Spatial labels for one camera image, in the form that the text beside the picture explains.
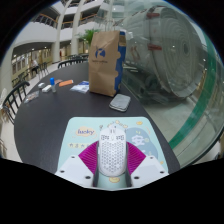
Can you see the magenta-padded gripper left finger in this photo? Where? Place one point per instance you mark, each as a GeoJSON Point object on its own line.
{"type": "Point", "coordinates": [75, 168]}

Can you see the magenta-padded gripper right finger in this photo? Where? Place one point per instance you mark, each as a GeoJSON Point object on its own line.
{"type": "Point", "coordinates": [148, 168]}

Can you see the white perforated computer mouse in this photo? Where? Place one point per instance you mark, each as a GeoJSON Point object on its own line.
{"type": "Point", "coordinates": [112, 151]}

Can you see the light teal cartoon mouse pad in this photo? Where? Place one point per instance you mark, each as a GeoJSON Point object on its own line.
{"type": "Point", "coordinates": [83, 140]}

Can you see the white and blue packet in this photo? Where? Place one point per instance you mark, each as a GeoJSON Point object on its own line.
{"type": "Point", "coordinates": [80, 87]}

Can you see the white rectangular box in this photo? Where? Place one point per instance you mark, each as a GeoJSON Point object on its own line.
{"type": "Point", "coordinates": [46, 88]}

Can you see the orange flat card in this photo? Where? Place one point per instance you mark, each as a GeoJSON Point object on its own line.
{"type": "Point", "coordinates": [66, 83]}

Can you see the brown flat packet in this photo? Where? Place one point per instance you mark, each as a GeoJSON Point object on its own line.
{"type": "Point", "coordinates": [58, 81]}

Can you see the black spindle-back chair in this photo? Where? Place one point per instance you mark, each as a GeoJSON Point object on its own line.
{"type": "Point", "coordinates": [10, 106]}

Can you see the small white box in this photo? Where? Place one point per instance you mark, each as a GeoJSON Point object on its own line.
{"type": "Point", "coordinates": [41, 85]}

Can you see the group of black chairs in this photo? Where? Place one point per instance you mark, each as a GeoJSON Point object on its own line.
{"type": "Point", "coordinates": [43, 68]}
{"type": "Point", "coordinates": [76, 56]}

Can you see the brown paper bag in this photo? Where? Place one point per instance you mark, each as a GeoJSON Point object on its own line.
{"type": "Point", "coordinates": [103, 66]}

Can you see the black chair with curved back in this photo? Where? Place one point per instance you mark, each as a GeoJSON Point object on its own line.
{"type": "Point", "coordinates": [71, 61]}

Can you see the person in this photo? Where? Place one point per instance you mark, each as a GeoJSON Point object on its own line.
{"type": "Point", "coordinates": [34, 66]}

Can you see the green potted plant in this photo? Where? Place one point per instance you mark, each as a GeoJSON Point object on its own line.
{"type": "Point", "coordinates": [88, 36]}

